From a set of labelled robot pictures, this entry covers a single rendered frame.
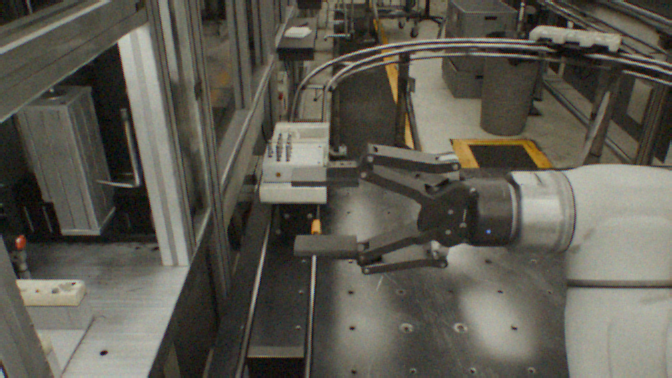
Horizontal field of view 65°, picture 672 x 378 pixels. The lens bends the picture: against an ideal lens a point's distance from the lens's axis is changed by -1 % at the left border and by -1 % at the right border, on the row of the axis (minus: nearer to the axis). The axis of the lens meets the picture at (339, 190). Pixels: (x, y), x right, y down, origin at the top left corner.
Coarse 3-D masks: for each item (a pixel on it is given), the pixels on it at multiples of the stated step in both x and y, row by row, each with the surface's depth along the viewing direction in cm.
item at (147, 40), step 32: (160, 32) 70; (128, 64) 69; (160, 96) 71; (160, 128) 73; (160, 160) 75; (160, 224) 81; (0, 256) 37; (0, 320) 37; (0, 352) 37; (32, 352) 41
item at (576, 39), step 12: (540, 36) 243; (552, 36) 240; (564, 36) 232; (576, 36) 236; (588, 36) 231; (600, 36) 235; (612, 36) 232; (552, 48) 236; (564, 48) 233; (576, 48) 231; (588, 48) 231; (600, 48) 236; (612, 48) 223; (588, 60) 230
